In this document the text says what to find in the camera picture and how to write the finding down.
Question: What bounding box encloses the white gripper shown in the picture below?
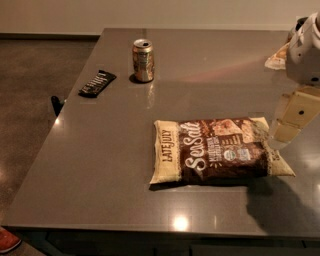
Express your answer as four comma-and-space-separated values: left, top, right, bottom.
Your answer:
268, 12, 320, 150

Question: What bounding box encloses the white crumpled wrapper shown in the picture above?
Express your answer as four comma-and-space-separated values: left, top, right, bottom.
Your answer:
265, 43, 289, 70

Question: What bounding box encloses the brown sea salt chip bag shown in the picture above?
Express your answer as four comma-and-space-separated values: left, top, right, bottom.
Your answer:
151, 117, 294, 184

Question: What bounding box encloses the black snack bar wrapper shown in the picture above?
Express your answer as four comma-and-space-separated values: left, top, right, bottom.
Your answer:
78, 70, 117, 98

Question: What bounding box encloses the black object at table edge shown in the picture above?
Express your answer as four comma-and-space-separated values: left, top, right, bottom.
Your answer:
51, 96, 65, 116

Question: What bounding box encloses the red shoe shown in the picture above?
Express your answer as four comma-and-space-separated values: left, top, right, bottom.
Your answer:
0, 229, 21, 254

